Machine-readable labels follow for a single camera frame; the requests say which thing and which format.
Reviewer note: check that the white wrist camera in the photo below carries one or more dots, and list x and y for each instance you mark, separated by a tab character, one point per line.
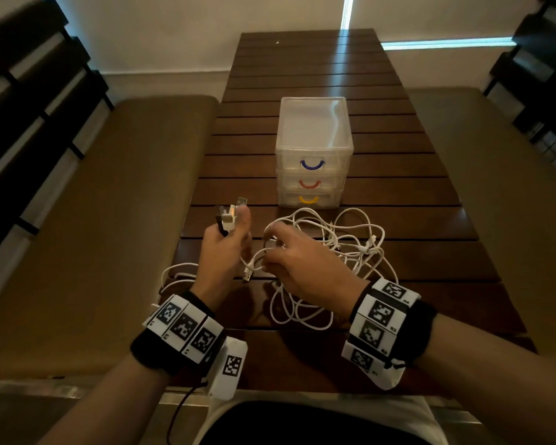
229	368
370	370

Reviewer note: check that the black marker wristband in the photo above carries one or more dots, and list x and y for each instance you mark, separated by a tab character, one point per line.
180	329
389	319

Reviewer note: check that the person's black garment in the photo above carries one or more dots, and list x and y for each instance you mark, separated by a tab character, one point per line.
306	426

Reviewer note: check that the wall light strip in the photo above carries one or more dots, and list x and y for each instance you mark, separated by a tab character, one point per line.
347	11
445	43

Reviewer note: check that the person's left hand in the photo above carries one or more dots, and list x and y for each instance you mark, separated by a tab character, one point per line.
220	264

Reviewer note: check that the person's left forearm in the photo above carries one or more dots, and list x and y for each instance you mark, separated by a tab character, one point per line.
111	407

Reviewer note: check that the person's right hand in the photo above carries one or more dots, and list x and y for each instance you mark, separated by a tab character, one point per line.
315	273

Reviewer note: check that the person's right forearm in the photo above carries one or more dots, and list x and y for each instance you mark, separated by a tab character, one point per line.
500	389

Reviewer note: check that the clear plastic three-drawer organiser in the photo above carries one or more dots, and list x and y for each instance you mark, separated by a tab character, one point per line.
314	120

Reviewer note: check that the brown bench cushion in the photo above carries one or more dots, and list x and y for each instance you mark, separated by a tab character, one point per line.
102	217
500	203

